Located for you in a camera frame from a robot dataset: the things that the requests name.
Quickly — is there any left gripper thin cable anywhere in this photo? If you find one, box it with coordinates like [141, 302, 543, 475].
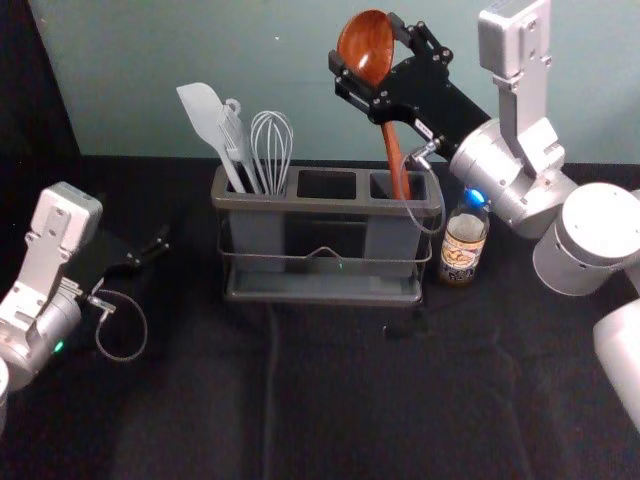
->
[87, 289, 149, 363]

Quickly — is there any brown wooden ladle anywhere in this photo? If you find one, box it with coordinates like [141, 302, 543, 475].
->
[336, 9, 413, 202]

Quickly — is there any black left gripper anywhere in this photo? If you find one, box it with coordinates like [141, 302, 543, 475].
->
[64, 224, 172, 354]

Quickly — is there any glass bottle with blue cap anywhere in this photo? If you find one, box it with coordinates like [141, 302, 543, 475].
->
[439, 186, 492, 288]

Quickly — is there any grey wire whisk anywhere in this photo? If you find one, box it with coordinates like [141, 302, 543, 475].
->
[249, 110, 295, 197]

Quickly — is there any black table cloth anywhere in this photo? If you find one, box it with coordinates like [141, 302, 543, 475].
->
[0, 154, 640, 480]

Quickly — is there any black curtain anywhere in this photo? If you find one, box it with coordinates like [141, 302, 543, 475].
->
[0, 0, 82, 160]

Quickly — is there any grey silicone spatula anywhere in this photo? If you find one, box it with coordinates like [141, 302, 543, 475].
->
[175, 82, 248, 195]

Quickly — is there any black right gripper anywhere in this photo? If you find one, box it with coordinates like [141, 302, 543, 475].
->
[327, 12, 494, 162]

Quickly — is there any steel wire rack frame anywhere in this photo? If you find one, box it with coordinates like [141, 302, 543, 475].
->
[217, 197, 447, 307]

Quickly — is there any grey drip tray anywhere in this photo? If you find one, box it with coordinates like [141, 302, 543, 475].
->
[224, 268, 424, 307]

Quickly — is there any right gripper thin cable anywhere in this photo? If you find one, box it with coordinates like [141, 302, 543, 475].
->
[402, 138, 448, 235]

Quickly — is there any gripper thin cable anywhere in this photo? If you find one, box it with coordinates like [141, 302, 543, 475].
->
[87, 289, 149, 363]
[402, 138, 448, 235]

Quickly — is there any grey three-slot utensil holder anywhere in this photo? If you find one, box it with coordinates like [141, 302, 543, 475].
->
[210, 164, 444, 275]

